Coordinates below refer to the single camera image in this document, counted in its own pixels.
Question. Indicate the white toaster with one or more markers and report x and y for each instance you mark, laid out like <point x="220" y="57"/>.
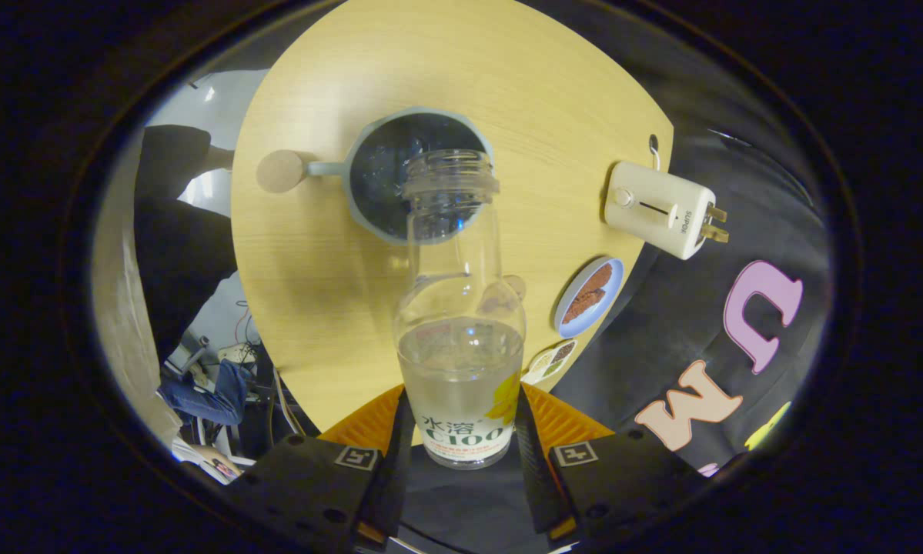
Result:
<point x="653" y="204"/>

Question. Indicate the wooden table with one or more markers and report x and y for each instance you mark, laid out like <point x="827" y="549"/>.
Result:
<point x="507" y="77"/>

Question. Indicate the blue cloth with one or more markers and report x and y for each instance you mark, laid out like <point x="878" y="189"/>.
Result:
<point x="211" y="396"/>

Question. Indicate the clear plastic juice bottle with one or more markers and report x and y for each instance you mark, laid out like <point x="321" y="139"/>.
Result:
<point x="461" y="369"/>

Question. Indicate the brown bread slice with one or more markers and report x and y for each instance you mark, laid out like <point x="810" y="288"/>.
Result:
<point x="598" y="278"/>
<point x="583" y="306"/>

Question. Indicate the round cork coaster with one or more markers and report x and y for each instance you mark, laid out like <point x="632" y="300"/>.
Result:
<point x="279" y="171"/>

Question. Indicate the blue round plate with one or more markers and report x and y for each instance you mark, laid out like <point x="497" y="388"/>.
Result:
<point x="611" y="296"/>

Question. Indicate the small white plate with grains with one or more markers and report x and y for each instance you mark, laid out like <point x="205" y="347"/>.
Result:
<point x="550" y="362"/>

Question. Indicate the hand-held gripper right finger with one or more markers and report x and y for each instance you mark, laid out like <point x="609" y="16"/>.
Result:
<point x="534" y="477"/>

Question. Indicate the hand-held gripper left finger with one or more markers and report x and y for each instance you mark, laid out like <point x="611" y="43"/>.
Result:
<point x="388" y="492"/>

